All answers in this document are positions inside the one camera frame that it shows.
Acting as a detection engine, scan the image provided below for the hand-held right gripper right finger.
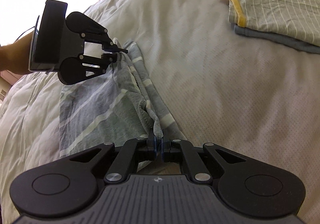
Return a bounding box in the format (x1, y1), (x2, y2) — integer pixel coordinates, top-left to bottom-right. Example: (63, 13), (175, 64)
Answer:
(160, 138), (247, 185)

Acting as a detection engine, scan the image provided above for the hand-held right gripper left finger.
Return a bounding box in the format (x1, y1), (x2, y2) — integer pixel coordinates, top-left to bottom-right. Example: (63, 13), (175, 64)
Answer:
(69, 128), (158, 184)

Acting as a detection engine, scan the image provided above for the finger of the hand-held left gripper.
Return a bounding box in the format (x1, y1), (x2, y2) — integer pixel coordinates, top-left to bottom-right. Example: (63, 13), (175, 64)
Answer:
(81, 53), (119, 82)
(81, 15), (129, 54)

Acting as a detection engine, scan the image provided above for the grey-blue wide-striped shirt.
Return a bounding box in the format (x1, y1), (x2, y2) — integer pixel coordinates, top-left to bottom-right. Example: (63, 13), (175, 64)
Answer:
(59, 40), (187, 172)

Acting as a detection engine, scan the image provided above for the pinstriped shirt with yellow collar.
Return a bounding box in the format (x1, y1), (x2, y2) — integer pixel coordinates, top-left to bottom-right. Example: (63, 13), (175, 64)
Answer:
(214, 0), (320, 47)

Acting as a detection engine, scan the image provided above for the person's left forearm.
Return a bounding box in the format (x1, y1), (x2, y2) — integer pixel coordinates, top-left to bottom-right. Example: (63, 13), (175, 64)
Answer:
(0, 31), (34, 76)

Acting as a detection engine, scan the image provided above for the light grey duvet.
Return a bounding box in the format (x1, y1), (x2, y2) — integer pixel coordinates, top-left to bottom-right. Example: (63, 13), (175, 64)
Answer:
(0, 0), (253, 217)

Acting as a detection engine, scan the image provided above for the thin black cable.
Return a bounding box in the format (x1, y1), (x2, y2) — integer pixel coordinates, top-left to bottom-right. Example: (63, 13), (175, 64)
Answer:
(18, 26), (38, 41)

